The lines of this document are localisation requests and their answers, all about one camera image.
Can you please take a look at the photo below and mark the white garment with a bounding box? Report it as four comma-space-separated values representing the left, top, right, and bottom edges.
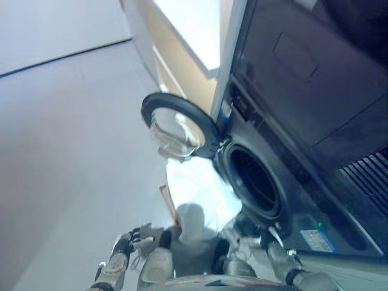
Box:
164, 156, 244, 232

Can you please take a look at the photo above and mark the silver left robot leg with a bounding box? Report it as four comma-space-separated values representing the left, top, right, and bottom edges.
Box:
139, 246, 176, 280

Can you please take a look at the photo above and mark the woven wicker laundry basket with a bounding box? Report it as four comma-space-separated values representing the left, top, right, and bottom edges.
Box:
158, 181, 183, 227

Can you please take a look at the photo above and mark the round washing machine door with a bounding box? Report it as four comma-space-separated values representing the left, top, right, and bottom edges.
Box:
140, 91, 224, 160

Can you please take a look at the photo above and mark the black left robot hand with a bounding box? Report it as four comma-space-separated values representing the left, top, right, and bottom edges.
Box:
115, 222, 156, 256

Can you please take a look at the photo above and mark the silver robot leg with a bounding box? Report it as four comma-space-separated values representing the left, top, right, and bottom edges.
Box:
218, 226, 262, 278
139, 246, 176, 280

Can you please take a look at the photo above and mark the white counter cabinet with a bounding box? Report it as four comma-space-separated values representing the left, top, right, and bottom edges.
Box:
119, 0, 241, 101

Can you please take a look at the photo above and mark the black right robot foot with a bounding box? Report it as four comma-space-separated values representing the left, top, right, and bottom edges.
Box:
212, 238, 231, 259

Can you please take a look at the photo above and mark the grey front-load washing machine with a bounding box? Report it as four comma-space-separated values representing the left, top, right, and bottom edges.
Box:
212, 73, 386, 259

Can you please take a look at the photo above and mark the large blue energy label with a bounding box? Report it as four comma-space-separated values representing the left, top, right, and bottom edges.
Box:
298, 229, 338, 253

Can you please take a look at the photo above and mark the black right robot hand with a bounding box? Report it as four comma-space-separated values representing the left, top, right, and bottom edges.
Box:
258, 222, 285, 249

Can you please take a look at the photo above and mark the silver right robot leg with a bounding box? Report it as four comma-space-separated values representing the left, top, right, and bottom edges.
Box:
218, 226, 262, 278

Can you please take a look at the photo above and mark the black left robot foot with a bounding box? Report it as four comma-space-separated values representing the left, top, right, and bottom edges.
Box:
158, 228, 174, 250

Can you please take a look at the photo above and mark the grey robot torso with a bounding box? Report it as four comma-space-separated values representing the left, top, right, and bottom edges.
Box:
159, 272, 289, 291

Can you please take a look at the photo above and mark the black robot foot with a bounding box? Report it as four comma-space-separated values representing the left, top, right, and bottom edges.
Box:
158, 228, 174, 250
212, 238, 231, 259

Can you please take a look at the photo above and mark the grey tumble dryer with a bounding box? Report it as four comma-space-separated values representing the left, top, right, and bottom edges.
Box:
232, 0, 388, 219

